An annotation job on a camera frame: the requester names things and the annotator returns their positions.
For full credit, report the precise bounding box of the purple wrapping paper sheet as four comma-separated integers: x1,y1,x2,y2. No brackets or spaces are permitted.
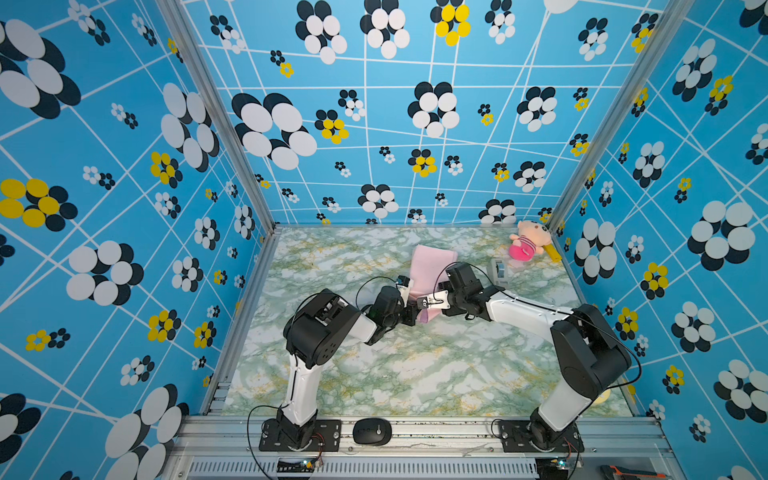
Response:
409,245,458,300

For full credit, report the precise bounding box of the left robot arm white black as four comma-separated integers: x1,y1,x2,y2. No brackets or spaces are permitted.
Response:
276,276,418,448

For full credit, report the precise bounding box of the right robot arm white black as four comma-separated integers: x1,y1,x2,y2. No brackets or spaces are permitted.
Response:
439,262,636,451

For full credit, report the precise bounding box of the pink plush pig toy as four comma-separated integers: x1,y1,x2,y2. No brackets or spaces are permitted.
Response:
509,221,552,262

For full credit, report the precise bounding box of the black computer mouse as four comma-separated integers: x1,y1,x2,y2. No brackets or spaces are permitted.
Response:
352,417,392,446

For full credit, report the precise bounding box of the yellow round sponge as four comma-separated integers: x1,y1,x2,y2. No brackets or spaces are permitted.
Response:
593,389,611,405

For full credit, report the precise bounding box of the green circuit board left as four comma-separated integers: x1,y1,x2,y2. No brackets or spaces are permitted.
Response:
276,457,323,474

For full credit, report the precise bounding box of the green circuit board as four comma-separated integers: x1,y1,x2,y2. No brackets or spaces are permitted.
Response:
276,457,323,474
536,458,579,479

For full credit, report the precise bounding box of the green circuit board right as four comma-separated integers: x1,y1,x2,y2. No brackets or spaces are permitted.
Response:
536,458,579,479

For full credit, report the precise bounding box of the orange black tool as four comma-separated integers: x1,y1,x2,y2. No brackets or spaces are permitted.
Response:
599,465,667,480

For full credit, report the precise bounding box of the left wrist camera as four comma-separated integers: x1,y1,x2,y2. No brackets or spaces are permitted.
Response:
395,275,411,305

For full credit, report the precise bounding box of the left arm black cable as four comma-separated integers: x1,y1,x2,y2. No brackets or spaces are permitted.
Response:
245,274,403,480

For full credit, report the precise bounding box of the aluminium front rail base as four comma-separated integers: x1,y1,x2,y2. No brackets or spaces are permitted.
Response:
161,416,685,479

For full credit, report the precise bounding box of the aluminium frame post left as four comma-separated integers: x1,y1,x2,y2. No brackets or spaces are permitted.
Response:
157,0,276,237

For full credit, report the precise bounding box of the aluminium frame post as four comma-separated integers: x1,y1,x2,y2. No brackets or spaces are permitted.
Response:
548,0,695,232
157,0,276,237

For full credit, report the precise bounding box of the aluminium frame post right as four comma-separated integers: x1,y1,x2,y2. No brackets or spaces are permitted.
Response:
548,0,695,232

